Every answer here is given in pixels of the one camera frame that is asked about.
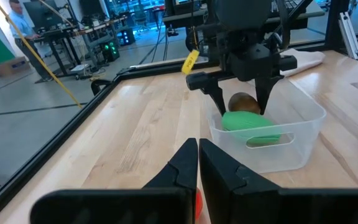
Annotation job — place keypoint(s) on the computer tower green lights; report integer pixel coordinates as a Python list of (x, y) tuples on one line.
[(110, 50)]

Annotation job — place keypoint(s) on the long cluttered desk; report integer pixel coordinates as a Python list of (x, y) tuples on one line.
[(73, 31)]

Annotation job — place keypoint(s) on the red tomato toy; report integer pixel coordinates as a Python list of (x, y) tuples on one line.
[(199, 203)]

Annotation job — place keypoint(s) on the white folded cloth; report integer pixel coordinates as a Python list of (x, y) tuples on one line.
[(306, 62)]

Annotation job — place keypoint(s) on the brown kiwi toy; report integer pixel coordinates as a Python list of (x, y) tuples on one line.
[(244, 102)]

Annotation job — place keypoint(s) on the computer tower blue lights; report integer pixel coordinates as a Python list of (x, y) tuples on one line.
[(127, 36)]

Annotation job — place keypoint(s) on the large black monitor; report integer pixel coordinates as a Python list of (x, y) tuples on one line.
[(42, 14)]

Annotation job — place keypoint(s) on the black curved clamp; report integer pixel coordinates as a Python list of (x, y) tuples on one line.
[(99, 83)]

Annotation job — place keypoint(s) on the person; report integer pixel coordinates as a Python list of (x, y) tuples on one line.
[(22, 25)]

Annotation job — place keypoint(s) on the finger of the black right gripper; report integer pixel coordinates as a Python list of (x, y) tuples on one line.
[(217, 93), (264, 90)]

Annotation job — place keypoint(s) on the green corn toy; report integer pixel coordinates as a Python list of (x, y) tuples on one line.
[(247, 122)]

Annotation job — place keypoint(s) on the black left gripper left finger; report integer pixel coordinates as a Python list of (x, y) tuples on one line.
[(166, 202)]

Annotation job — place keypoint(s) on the black diagonal frame strut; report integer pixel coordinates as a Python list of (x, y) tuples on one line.
[(300, 7)]

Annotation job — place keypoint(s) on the white flat floor box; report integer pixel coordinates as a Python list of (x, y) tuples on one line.
[(79, 67)]

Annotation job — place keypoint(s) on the silver aluminium extrusion bar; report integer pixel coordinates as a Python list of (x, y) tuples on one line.
[(350, 35)]

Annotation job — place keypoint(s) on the black table frame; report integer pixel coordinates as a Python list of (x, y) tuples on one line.
[(40, 155)]

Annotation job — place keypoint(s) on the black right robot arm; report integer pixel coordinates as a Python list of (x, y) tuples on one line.
[(242, 15)]

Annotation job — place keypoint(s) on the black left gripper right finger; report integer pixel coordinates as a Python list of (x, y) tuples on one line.
[(228, 199)]

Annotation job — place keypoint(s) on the clear plastic tub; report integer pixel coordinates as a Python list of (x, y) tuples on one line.
[(300, 137)]

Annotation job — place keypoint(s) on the black keyboard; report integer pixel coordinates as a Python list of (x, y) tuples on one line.
[(294, 3)]

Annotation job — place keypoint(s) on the yellow tag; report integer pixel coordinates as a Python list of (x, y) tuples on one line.
[(190, 61)]

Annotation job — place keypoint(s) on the black vertical frame post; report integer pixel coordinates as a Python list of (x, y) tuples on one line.
[(337, 25)]

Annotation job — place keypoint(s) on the cardboard box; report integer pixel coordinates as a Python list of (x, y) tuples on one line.
[(11, 66)]

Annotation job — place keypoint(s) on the small black monitor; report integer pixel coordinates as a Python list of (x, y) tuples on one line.
[(90, 7)]

